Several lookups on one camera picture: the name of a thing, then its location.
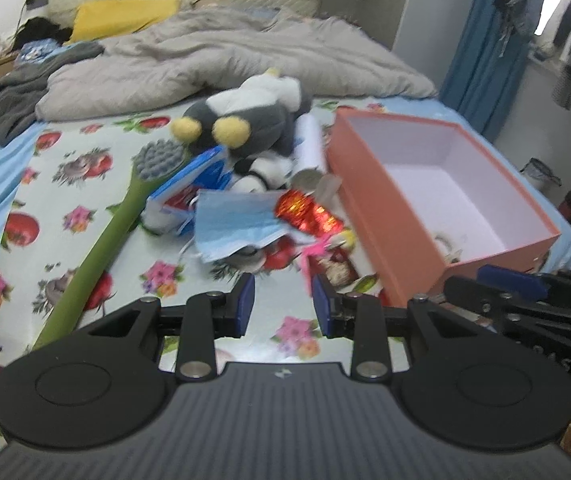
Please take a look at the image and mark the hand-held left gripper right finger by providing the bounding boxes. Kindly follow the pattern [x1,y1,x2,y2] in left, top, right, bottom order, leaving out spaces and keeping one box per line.
[312,274,487,381]

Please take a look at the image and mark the tomato print sheet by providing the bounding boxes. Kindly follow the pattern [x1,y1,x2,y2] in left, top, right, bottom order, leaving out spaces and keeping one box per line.
[0,97,571,377]

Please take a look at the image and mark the white wardrobe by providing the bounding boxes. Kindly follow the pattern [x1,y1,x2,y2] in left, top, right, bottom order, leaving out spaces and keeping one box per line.
[323,0,482,54]

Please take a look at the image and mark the small panda plush toy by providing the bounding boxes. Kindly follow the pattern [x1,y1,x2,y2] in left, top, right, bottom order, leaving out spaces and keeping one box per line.
[230,152,297,194]

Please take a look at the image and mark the dark grey blanket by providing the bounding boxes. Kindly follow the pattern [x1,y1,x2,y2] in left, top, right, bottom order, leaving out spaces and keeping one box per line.
[0,41,106,147]

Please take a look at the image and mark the blue patterned cloth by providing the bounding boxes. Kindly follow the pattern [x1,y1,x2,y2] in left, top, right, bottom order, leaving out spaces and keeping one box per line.
[15,40,62,65]

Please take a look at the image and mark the blue face mask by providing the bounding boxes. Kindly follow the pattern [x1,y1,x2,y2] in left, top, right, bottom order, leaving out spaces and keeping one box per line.
[192,189,295,264]

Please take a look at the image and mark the black clothing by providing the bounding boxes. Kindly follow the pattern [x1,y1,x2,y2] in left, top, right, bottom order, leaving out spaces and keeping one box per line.
[15,16,74,56]

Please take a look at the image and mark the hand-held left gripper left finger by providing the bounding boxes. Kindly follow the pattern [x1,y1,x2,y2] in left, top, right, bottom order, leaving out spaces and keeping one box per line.
[88,274,256,381]

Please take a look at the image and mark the blue curtain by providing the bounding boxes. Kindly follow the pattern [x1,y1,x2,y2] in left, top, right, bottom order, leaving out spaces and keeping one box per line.
[440,0,537,144]

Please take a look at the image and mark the red glitter wrapper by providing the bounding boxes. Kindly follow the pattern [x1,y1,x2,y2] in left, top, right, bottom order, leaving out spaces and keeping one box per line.
[274,190,347,239]

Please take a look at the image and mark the orange cardboard box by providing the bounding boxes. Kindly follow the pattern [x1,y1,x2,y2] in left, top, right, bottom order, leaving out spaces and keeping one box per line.
[325,109,563,309]

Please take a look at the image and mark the grey plush toy yellow feet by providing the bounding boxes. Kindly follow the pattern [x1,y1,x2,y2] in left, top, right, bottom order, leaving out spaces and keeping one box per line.
[170,68,312,162]

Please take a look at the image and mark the yellow pillow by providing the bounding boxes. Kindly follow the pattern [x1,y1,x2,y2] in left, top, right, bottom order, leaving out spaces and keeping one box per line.
[68,0,182,44]

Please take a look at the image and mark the grey quilt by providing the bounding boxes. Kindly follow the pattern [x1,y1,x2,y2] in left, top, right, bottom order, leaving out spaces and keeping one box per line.
[35,5,439,122]

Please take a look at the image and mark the small trash bin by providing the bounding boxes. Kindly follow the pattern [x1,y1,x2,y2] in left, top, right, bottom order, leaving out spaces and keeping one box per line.
[519,157,562,192]

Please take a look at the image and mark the green massage hammer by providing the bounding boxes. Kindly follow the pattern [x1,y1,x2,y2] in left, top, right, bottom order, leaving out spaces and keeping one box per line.
[32,139,187,352]

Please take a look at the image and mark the white spray can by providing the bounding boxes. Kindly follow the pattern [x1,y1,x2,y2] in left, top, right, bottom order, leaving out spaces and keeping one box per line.
[290,112,329,189]

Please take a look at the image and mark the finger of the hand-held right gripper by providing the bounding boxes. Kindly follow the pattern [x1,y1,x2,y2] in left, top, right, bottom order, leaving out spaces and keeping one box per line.
[476,265,566,302]
[443,276,512,325]

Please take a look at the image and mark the blue snack packet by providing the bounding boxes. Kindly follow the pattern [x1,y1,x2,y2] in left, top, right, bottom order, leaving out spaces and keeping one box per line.
[142,145,234,237]

